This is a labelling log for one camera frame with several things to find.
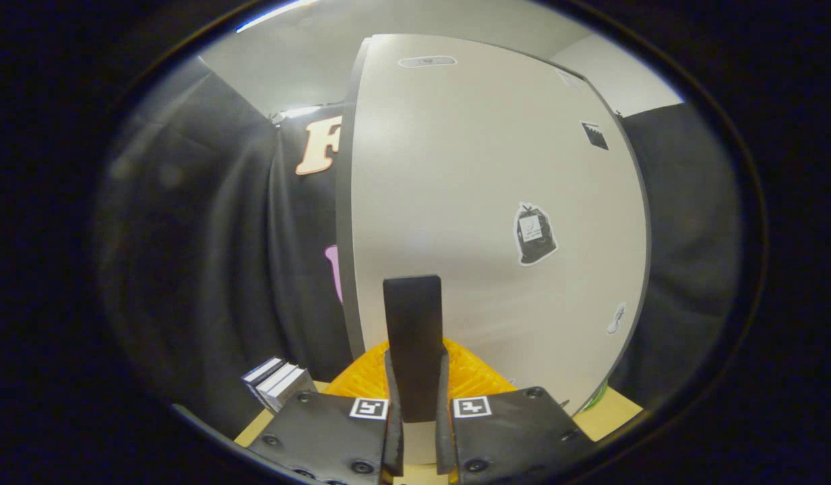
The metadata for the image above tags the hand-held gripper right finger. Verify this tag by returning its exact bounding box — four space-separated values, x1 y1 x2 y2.
413 275 598 485

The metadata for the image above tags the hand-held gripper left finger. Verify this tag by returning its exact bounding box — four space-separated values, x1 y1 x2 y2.
247 275 414 485

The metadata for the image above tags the white shoe cabinet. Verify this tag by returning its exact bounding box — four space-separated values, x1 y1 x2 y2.
334 37 374 361

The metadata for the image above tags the white shoe cabinet door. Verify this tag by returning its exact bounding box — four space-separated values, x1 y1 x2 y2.
350 34 652 418

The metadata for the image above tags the black backdrop cloth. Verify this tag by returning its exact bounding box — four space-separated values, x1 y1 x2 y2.
95 57 743 439

